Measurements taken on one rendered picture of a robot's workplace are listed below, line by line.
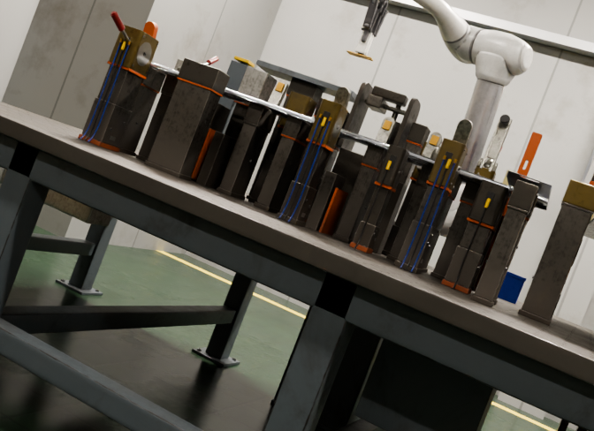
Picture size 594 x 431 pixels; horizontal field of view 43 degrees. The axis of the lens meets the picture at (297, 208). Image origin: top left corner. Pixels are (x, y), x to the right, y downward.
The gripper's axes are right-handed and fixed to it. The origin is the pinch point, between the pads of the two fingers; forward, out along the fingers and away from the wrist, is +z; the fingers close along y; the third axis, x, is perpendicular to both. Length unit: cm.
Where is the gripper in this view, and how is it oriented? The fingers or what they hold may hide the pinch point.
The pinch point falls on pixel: (364, 43)
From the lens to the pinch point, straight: 243.2
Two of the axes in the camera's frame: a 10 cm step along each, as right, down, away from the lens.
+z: -3.6, 9.3, 0.2
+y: -3.4, -1.1, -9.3
